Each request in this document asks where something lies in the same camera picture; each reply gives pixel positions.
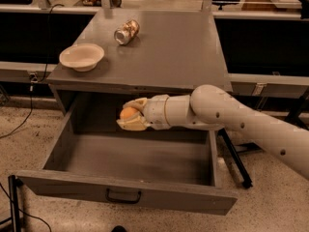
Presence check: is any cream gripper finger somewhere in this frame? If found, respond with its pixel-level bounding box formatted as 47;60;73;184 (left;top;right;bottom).
117;112;148;131
123;98;148;112

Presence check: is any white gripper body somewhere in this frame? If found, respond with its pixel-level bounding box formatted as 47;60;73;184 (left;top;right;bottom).
143;95;171;131

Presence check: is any orange fruit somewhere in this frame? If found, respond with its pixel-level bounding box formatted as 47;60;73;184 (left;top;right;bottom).
120;107;138;119

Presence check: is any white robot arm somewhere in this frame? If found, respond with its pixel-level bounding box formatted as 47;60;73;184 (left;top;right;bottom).
117;85;309;179

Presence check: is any open grey top drawer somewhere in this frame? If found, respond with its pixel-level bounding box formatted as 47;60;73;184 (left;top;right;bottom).
14;92;239;217

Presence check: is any grey cabinet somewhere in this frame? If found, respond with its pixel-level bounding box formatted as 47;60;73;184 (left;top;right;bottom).
47;9;232;123

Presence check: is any white bowl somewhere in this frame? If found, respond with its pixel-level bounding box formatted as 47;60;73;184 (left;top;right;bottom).
59;43;104;72

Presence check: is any crushed metal can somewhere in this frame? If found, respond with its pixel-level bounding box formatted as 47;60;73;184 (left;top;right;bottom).
114;19;140;45

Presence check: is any black stand left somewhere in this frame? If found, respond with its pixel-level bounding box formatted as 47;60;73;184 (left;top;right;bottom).
0;175;21;232

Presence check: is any black stand legs right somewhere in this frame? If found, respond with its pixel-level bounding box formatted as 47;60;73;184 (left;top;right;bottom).
219;96;309;191

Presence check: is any black drawer handle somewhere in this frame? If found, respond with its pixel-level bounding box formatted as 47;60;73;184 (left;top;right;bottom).
105;188;142;205

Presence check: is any black cable on floor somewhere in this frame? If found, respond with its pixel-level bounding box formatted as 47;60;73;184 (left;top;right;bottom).
0;3;66;140

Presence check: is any grey counter rail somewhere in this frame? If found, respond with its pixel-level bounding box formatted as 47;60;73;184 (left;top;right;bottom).
1;8;309;97

